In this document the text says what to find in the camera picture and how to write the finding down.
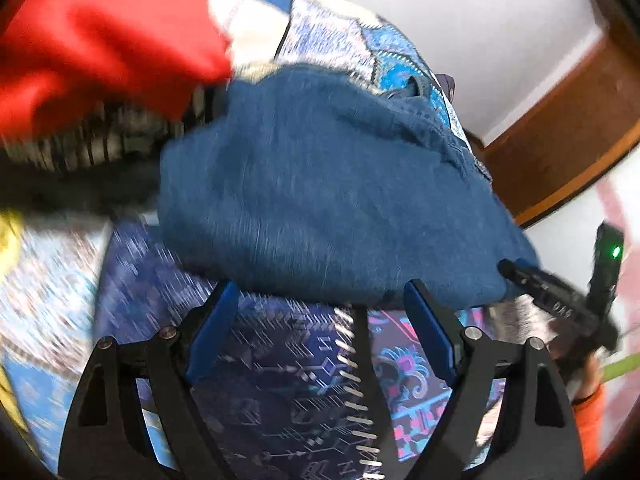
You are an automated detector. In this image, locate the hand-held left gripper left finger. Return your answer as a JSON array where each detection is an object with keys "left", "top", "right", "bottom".
[{"left": 57, "top": 280, "right": 242, "bottom": 480}]

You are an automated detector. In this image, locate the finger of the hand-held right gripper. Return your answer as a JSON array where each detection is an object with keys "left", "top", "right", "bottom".
[{"left": 498, "top": 258, "right": 544, "bottom": 302}]

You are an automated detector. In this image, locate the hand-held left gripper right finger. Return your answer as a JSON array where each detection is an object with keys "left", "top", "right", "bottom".
[{"left": 402, "top": 279, "right": 586, "bottom": 480}]

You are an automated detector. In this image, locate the blue denim jacket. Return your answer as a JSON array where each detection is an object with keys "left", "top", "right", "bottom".
[{"left": 159, "top": 67, "right": 541, "bottom": 311}]

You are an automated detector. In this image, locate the person's right forearm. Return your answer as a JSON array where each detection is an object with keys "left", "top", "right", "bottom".
[{"left": 571, "top": 389, "right": 609, "bottom": 472}]

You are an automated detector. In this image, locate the person's right hand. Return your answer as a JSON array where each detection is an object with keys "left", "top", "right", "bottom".
[{"left": 562, "top": 345, "right": 603, "bottom": 405}]

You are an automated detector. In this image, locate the blue patchwork bedspread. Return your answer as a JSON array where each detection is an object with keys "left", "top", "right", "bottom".
[{"left": 0, "top": 0, "right": 556, "bottom": 480}]

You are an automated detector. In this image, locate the brown wooden door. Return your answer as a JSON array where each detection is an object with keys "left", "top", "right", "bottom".
[{"left": 477, "top": 20, "right": 640, "bottom": 227}]

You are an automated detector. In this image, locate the black patterned cloth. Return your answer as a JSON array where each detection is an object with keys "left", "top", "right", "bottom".
[{"left": 0, "top": 85, "right": 232, "bottom": 217}]

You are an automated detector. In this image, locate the yellow sweatshirt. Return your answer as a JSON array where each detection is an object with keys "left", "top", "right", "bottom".
[{"left": 0, "top": 210, "right": 31, "bottom": 441}]

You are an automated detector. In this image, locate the red garment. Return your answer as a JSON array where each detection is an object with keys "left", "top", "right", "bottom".
[{"left": 0, "top": 0, "right": 234, "bottom": 136}]

